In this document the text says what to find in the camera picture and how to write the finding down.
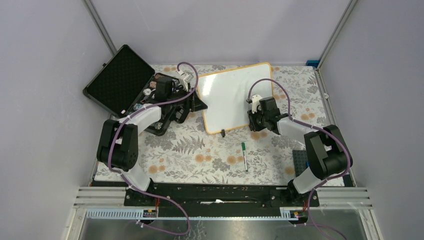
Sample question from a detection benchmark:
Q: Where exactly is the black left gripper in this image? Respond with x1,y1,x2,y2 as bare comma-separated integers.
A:
166,84,207,112

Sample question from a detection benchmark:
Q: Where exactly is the green whiteboard marker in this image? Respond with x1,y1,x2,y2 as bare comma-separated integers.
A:
241,142,249,172

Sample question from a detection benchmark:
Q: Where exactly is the yellow framed whiteboard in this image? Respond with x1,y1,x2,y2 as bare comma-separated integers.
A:
197,62,273,134

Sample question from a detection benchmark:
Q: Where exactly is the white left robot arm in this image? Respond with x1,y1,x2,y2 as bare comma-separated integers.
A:
96,80,208,206

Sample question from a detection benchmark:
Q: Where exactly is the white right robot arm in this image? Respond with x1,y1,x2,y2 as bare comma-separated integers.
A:
247,94,353,206

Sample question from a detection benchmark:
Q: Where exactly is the black whiteboard foot clip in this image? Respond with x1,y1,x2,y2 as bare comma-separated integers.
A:
220,129,226,138

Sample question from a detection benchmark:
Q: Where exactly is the floral table mat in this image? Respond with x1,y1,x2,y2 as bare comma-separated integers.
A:
137,66,329,186

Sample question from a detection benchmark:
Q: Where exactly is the grey lego baseplate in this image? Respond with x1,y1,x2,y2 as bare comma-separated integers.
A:
292,150,309,177

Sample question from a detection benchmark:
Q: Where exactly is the black poker chip case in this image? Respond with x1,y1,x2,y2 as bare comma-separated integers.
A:
82,45,179,118

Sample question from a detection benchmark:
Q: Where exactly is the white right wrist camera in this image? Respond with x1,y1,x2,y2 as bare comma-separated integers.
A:
246,94,263,114

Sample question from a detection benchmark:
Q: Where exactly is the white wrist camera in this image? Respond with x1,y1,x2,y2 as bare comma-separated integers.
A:
177,70,193,90
246,94,263,114

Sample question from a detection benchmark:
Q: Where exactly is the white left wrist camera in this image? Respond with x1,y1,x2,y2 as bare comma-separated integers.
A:
177,70,193,90

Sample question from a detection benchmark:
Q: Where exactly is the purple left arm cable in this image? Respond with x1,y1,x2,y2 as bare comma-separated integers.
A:
107,61,200,237

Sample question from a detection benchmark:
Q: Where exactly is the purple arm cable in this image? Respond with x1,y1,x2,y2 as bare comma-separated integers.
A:
107,61,200,237
246,78,352,240

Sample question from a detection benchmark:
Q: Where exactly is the blue corner bracket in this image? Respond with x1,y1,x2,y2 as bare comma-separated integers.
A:
305,60,320,68

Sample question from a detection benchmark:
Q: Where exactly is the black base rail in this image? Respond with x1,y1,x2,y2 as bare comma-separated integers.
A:
124,182,320,218

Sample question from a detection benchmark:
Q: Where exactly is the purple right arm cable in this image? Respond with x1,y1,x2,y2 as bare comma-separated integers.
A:
246,78,352,240

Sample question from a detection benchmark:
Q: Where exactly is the white slotted cable duct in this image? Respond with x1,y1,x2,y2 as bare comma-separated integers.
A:
85,207,299,221

